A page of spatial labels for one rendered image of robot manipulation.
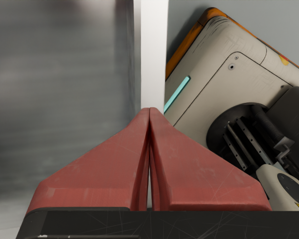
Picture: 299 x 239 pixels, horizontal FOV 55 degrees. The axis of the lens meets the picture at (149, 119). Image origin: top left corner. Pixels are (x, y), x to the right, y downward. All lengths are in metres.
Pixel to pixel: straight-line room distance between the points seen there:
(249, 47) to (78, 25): 0.85
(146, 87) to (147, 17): 0.06
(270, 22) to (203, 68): 0.47
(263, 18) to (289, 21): 0.13
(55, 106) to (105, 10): 0.08
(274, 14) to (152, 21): 1.17
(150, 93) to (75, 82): 0.06
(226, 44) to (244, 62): 0.10
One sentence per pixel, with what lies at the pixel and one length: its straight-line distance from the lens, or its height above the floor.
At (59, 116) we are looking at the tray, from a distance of 0.24.
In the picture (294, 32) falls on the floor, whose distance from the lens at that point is 1.45.
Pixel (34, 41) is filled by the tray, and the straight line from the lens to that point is 0.21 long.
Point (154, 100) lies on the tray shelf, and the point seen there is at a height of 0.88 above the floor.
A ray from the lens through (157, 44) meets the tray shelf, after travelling 0.22.
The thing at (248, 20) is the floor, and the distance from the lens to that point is 1.31.
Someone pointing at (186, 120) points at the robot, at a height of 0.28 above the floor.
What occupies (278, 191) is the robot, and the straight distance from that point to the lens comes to 0.69.
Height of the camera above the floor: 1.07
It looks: 51 degrees down
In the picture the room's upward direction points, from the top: 162 degrees clockwise
